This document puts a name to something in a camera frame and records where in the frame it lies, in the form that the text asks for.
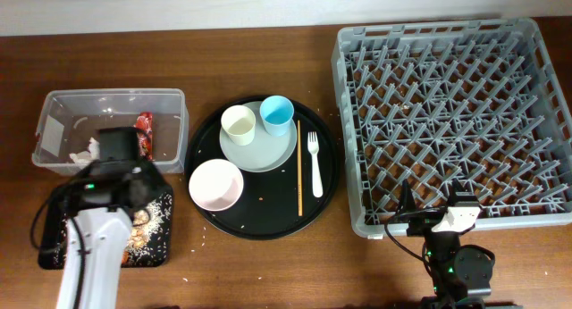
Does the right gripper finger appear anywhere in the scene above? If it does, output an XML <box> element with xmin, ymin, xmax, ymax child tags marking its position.
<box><xmin>449</xmin><ymin>180</ymin><xmax>475</xmax><ymax>205</ymax></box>
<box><xmin>398</xmin><ymin>180</ymin><xmax>416</xmax><ymax>211</ymax></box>

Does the white napkin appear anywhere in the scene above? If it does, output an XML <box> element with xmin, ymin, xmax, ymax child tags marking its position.
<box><xmin>69</xmin><ymin>138</ymin><xmax>100</xmax><ymax>164</ymax></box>

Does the cooked rice pile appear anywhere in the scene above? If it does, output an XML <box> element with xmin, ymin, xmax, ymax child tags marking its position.
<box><xmin>122</xmin><ymin>193</ymin><xmax>173</xmax><ymax>268</ymax></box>

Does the red strawberry snack wrapper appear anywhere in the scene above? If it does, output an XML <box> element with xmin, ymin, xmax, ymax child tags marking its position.
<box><xmin>134</xmin><ymin>112</ymin><xmax>153</xmax><ymax>161</ymax></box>

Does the pink bowl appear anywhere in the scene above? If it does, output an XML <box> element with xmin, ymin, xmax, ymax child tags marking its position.
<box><xmin>189</xmin><ymin>159</ymin><xmax>244</xmax><ymax>212</ymax></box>

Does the cream plastic cup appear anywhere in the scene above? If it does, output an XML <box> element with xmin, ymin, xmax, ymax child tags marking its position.
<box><xmin>221</xmin><ymin>105</ymin><xmax>256</xmax><ymax>146</ymax></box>

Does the grey round plate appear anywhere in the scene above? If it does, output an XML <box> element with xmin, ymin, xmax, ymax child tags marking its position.
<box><xmin>219</xmin><ymin>101</ymin><xmax>298</xmax><ymax>172</ymax></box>

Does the light blue plastic cup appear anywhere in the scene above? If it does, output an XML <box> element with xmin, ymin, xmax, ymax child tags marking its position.
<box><xmin>259</xmin><ymin>96</ymin><xmax>294</xmax><ymax>137</ymax></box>

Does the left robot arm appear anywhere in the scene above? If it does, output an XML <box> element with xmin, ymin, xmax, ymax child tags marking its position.
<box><xmin>42</xmin><ymin>159</ymin><xmax>171</xmax><ymax>308</ymax></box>

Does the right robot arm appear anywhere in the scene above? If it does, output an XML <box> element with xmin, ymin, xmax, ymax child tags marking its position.
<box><xmin>384</xmin><ymin>180</ymin><xmax>495</xmax><ymax>309</ymax></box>

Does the clear plastic waste bin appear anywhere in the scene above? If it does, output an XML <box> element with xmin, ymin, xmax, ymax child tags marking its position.
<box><xmin>31</xmin><ymin>88</ymin><xmax>189</xmax><ymax>176</ymax></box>

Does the grey dishwasher rack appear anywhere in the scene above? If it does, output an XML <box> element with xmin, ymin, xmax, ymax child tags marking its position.
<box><xmin>332</xmin><ymin>18</ymin><xmax>571</xmax><ymax>239</ymax></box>

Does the black rectangular tray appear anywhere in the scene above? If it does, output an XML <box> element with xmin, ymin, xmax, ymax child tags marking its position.
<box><xmin>38</xmin><ymin>188</ymin><xmax>174</xmax><ymax>270</ymax></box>

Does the wooden chopstick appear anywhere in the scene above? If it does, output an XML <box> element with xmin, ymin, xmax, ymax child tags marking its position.
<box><xmin>297</xmin><ymin>120</ymin><xmax>303</xmax><ymax>217</ymax></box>

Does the white plastic fork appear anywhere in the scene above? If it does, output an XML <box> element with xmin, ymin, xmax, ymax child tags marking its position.
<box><xmin>307</xmin><ymin>131</ymin><xmax>324</xmax><ymax>197</ymax></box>

